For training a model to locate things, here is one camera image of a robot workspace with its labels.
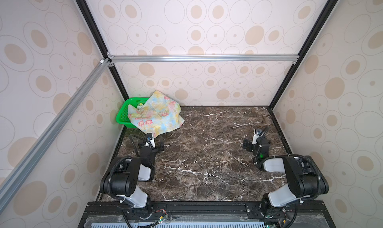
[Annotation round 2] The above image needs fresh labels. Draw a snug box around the diagonal aluminium left rail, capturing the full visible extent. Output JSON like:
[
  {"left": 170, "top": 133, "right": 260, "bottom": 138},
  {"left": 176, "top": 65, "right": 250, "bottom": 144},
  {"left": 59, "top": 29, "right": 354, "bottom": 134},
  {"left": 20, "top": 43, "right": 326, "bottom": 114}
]
[{"left": 1, "top": 58, "right": 111, "bottom": 212}]

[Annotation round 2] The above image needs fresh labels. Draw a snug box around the horizontal aluminium back rail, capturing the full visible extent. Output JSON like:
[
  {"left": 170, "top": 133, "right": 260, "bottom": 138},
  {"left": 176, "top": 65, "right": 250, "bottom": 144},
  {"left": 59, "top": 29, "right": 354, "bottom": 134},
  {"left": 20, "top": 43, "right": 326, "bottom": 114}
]
[{"left": 110, "top": 54, "right": 299, "bottom": 63}]

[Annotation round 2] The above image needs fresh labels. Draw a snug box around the black corner post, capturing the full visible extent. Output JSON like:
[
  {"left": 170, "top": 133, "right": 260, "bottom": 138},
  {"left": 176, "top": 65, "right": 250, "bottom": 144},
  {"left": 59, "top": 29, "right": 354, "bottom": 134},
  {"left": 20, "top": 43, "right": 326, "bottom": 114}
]
[
  {"left": 269, "top": 0, "right": 339, "bottom": 111},
  {"left": 75, "top": 0, "right": 129, "bottom": 100}
]

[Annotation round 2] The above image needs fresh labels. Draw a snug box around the pastel floral skirt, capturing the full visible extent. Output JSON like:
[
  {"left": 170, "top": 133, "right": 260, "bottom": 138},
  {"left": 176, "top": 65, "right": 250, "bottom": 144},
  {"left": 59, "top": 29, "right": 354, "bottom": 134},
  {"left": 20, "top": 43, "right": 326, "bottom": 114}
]
[{"left": 128, "top": 90, "right": 185, "bottom": 138}]

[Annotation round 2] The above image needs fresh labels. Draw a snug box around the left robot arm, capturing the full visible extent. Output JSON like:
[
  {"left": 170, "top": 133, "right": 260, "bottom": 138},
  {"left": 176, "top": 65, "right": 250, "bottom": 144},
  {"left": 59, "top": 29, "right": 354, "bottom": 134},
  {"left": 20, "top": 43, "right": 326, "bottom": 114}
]
[{"left": 100, "top": 133, "right": 164, "bottom": 209}]

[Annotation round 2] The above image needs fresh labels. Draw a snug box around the green plastic basket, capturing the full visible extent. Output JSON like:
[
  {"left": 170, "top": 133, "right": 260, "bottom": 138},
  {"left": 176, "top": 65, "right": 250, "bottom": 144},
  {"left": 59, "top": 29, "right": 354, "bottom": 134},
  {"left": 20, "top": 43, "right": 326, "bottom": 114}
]
[{"left": 116, "top": 97, "right": 148, "bottom": 128}]

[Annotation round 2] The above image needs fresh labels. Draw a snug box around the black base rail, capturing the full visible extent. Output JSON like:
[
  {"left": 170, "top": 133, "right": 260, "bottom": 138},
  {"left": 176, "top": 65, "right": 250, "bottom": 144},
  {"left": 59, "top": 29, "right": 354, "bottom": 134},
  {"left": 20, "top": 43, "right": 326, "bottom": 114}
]
[{"left": 79, "top": 201, "right": 335, "bottom": 228}]

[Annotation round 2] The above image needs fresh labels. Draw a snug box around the black left corner post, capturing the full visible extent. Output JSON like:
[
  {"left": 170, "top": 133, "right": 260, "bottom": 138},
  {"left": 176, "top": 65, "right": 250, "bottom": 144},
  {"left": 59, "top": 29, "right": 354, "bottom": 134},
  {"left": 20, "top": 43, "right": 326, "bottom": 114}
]
[{"left": 75, "top": 0, "right": 129, "bottom": 100}]

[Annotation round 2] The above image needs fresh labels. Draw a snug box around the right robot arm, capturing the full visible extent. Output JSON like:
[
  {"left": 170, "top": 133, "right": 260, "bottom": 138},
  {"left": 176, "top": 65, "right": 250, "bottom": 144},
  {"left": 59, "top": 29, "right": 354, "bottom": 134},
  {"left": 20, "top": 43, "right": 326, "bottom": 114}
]
[{"left": 242, "top": 126, "right": 330, "bottom": 216}]

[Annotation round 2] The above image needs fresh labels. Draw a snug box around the black right corner post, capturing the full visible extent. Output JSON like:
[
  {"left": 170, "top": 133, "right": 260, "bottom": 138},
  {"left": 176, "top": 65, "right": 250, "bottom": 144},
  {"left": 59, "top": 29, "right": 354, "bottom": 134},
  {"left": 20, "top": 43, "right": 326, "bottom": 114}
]
[{"left": 269, "top": 0, "right": 339, "bottom": 111}]

